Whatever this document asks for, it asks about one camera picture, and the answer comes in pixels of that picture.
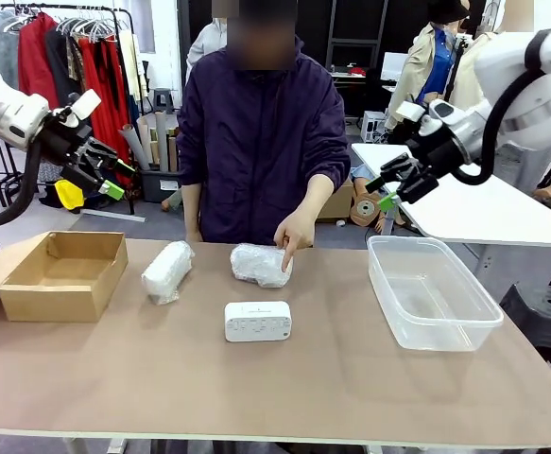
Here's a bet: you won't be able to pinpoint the white unwrapped digital clock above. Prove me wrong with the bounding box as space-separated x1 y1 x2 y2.
223 301 293 343

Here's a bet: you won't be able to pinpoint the cream garment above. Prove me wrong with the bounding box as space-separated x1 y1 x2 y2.
116 30 144 103

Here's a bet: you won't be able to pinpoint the mannequin cream coat navy top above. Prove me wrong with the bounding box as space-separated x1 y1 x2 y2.
449 0 536 110

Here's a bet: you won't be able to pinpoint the black hat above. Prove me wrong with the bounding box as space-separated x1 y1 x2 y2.
426 0 470 24

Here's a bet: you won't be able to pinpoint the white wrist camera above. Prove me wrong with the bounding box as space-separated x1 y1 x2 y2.
395 99 431 125
69 88 103 125

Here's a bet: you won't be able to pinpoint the open cardboard box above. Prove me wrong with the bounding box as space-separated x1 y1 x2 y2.
0 230 129 323

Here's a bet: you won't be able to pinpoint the black left arm hose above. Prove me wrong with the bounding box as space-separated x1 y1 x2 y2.
0 139 44 231

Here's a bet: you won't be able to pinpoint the bystander in grey hoodie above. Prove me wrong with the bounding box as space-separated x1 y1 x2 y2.
185 16 229 84

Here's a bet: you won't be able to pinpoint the black framed window panel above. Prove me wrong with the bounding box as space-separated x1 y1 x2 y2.
324 0 390 65

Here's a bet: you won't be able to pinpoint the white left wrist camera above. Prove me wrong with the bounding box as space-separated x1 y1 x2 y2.
69 88 103 125

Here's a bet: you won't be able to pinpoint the white floor strip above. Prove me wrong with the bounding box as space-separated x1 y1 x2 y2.
81 207 147 223

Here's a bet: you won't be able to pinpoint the person's left hand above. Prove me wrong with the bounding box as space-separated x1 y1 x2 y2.
273 210 319 274

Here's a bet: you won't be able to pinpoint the small cardboard carton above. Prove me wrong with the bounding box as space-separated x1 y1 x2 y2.
316 182 357 223

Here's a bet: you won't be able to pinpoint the black stand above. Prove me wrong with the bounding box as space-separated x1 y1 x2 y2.
442 33 474 108

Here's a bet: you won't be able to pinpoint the slanted grey paper roll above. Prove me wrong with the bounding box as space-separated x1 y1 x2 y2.
118 123 151 171

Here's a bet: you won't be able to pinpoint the white monitor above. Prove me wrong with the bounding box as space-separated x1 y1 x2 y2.
379 51 411 82

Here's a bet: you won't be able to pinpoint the person's left forearm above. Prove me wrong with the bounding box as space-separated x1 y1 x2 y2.
296 173 336 221

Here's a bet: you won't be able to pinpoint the white computer case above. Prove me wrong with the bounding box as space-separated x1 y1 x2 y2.
360 110 389 143

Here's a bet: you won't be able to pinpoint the long red dress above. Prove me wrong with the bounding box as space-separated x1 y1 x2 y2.
78 37 134 185

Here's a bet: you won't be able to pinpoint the clear plastic container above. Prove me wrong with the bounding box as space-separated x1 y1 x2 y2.
366 235 505 353

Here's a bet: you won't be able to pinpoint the bunch of white hangers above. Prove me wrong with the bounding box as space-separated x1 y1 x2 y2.
55 9 118 44

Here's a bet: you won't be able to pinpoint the black metal clothes rack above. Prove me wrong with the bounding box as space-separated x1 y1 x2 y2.
0 3 137 217

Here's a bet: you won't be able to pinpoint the black plastic crate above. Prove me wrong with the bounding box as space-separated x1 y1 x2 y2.
138 167 184 203

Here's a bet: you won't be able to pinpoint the tall grey paper roll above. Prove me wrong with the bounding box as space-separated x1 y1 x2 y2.
155 111 170 172

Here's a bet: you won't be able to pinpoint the red jacket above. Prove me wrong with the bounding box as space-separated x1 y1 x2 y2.
18 12 61 110

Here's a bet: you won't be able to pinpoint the lying mannequin grey clothes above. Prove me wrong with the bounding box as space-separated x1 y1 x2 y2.
161 186 184 213

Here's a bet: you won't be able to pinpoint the black plastic stool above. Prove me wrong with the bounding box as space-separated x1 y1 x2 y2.
499 283 551 379

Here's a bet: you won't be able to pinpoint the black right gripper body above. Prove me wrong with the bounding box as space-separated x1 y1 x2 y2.
406 125 471 180

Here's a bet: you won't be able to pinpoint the wide bubble-wrapped clock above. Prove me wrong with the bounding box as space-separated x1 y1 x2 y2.
230 242 294 289

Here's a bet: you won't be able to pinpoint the black arm hose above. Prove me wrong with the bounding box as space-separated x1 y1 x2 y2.
0 139 44 231
452 27 551 186

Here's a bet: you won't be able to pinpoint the black garment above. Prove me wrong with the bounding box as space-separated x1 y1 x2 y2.
45 27 87 113

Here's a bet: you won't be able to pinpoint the beige paper roll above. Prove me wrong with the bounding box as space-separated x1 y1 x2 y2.
136 116 157 166

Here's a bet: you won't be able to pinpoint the person in purple jacket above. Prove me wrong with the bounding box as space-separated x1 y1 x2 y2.
176 0 352 246

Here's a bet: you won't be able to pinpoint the grey plastic stool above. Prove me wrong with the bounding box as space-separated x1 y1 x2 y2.
151 87 176 114

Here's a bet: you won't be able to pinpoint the long bubble-wrapped clock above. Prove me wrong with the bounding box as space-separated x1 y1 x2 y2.
141 239 196 306

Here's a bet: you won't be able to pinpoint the white table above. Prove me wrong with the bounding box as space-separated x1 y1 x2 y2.
350 141 551 248

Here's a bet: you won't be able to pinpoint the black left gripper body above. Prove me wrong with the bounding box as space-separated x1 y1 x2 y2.
38 112 95 166

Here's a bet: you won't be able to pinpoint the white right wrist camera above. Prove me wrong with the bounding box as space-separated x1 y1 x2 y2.
395 99 431 125

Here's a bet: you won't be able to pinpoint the black right arm hose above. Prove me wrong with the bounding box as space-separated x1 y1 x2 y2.
452 27 551 186

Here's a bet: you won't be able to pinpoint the yellow cloth bag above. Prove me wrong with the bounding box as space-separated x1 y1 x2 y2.
53 178 86 212

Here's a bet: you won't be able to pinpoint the cardboard cable spool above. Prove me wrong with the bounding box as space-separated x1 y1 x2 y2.
349 179 389 231

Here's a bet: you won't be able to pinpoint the mannequin beige coat blue shirt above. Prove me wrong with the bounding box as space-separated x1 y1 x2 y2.
384 0 470 133

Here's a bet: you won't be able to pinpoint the person's right forearm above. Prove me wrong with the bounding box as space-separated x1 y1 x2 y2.
181 183 204 234

